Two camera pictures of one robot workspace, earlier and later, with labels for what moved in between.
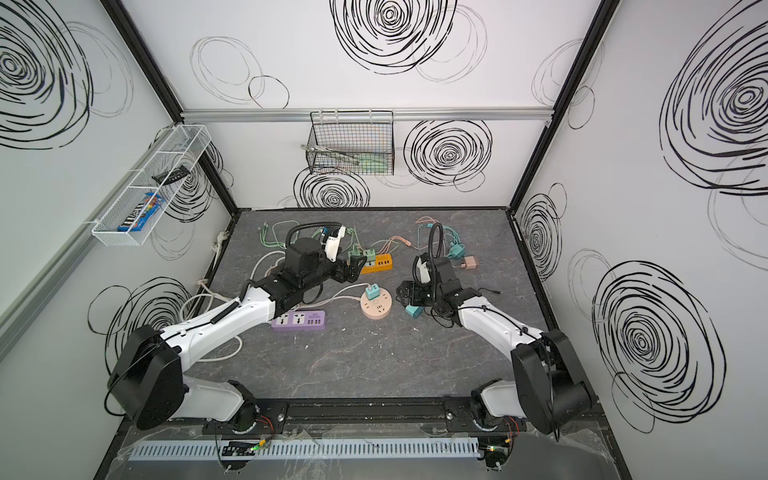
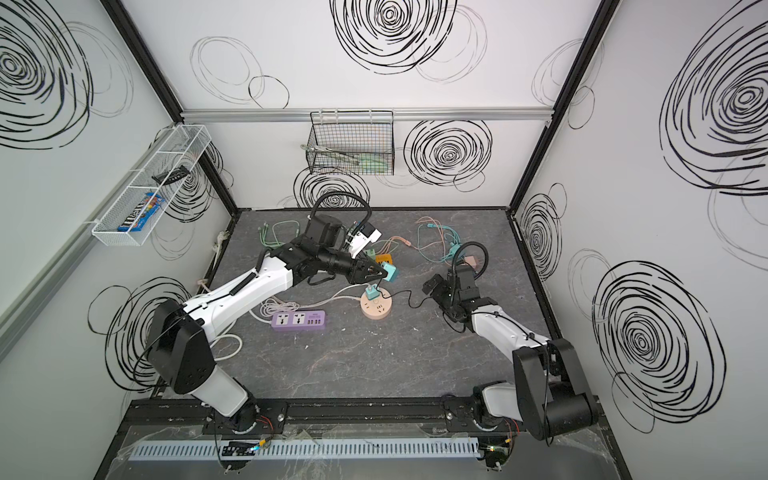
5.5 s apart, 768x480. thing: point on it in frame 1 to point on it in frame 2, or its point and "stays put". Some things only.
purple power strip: (300, 320) stays put
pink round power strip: (378, 308) stays put
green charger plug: (415, 311) to (391, 270)
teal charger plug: (373, 292) stays put
